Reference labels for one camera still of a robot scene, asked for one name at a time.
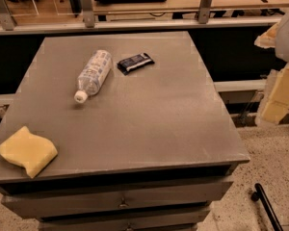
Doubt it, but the yellow sponge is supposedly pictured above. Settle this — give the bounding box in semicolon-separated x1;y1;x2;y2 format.
0;126;58;178

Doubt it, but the lower drawer knob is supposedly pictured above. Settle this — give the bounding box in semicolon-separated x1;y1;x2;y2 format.
124;223;135;231

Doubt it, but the drawer knob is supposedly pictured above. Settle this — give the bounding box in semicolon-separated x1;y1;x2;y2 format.
124;223;135;231
118;197;129;209

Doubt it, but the clear plastic water bottle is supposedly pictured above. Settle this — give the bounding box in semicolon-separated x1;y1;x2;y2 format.
74;50;113;103

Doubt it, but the black metal leg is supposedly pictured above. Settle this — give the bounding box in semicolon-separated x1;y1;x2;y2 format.
250;183;283;231

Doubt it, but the grey drawer cabinet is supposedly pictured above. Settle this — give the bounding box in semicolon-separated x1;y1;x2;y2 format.
0;32;249;231

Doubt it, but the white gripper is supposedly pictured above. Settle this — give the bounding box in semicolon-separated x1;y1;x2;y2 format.
254;12;289;125

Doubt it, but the metal shelf rail frame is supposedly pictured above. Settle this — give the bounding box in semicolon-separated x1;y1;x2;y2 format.
0;0;289;35

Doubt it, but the upper drawer knob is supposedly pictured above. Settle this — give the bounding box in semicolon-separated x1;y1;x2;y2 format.
118;197;129;209

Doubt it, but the dark snack bar wrapper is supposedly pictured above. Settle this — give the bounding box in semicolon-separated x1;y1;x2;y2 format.
117;53;154;75

